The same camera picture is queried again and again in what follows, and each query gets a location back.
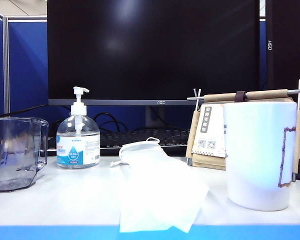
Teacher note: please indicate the transparent plastic cup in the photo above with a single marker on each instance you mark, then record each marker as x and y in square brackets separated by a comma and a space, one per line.
[12, 155]

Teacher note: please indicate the white desk calendar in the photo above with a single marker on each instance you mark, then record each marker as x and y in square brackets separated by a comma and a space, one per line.
[216, 117]

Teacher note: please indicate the white face mask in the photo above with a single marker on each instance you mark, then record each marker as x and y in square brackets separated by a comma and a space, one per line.
[155, 190]

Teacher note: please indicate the black HSD computer monitor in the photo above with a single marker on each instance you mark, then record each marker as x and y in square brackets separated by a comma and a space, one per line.
[287, 25]

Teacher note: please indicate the desk calendar on stand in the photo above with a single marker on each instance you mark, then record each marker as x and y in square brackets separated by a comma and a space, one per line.
[193, 98]

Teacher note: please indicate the black AOC computer monitor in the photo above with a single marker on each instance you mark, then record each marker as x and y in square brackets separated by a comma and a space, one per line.
[152, 50]

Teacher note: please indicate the black computer keyboard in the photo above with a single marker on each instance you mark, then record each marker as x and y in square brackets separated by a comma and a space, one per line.
[140, 137]

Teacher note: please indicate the clear hand sanitizer pump bottle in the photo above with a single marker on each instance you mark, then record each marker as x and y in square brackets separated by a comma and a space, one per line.
[77, 142]

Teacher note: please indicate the white ceramic cup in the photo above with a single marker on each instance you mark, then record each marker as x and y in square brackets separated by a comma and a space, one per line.
[255, 155]

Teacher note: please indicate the beige fabric roll pouch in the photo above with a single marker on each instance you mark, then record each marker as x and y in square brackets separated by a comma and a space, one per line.
[265, 95]

